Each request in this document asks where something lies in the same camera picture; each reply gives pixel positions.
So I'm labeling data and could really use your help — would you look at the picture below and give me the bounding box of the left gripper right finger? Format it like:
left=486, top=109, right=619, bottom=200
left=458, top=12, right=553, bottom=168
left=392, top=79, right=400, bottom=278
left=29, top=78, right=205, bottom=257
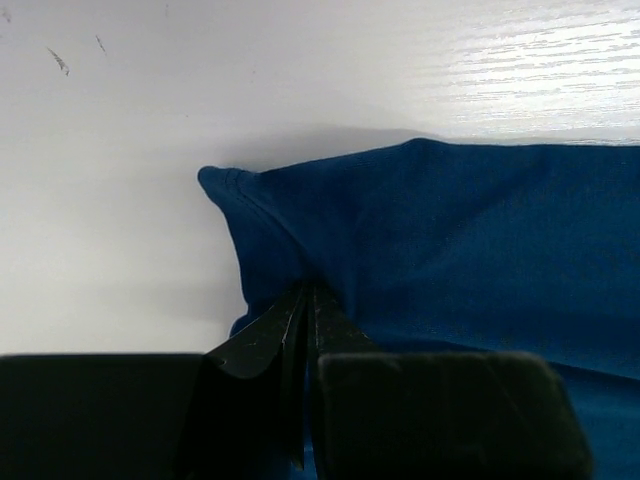
left=307, top=285, right=594, bottom=479

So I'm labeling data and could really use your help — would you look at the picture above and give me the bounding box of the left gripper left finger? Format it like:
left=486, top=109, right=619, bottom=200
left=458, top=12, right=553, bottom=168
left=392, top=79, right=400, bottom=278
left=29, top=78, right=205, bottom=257
left=1, top=284, right=306, bottom=479

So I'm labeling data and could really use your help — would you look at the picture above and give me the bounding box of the blue printed t-shirt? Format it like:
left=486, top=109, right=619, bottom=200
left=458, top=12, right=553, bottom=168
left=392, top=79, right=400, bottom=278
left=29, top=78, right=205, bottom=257
left=198, top=139, right=639, bottom=479

